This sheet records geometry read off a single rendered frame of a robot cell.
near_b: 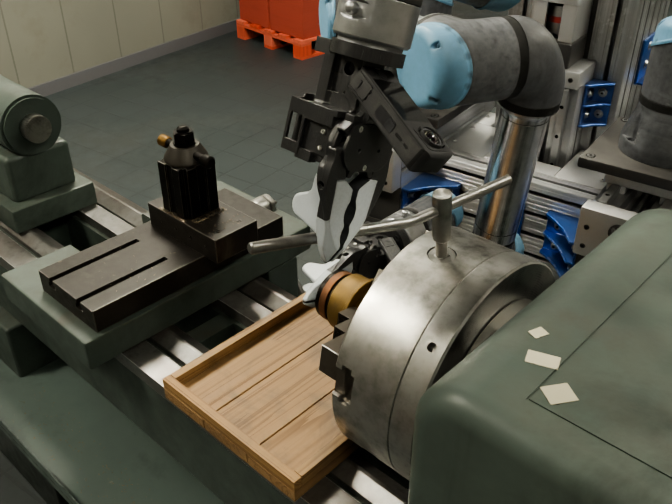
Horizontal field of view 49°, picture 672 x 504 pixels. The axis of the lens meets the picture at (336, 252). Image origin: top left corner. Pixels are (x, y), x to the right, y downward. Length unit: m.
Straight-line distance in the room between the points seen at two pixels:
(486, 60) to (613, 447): 0.57
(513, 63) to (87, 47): 4.43
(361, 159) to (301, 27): 4.76
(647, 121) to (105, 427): 1.22
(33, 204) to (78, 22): 3.55
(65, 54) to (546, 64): 4.36
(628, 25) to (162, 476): 1.24
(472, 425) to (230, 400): 0.60
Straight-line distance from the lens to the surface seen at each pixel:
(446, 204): 0.82
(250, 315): 1.38
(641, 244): 0.91
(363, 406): 0.86
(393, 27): 0.68
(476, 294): 0.82
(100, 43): 5.35
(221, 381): 1.22
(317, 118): 0.70
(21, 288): 1.45
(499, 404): 0.66
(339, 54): 0.71
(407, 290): 0.84
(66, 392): 1.79
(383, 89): 0.67
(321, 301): 1.03
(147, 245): 1.42
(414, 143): 0.64
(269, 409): 1.16
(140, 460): 1.60
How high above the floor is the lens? 1.70
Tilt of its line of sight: 33 degrees down
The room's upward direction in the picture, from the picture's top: straight up
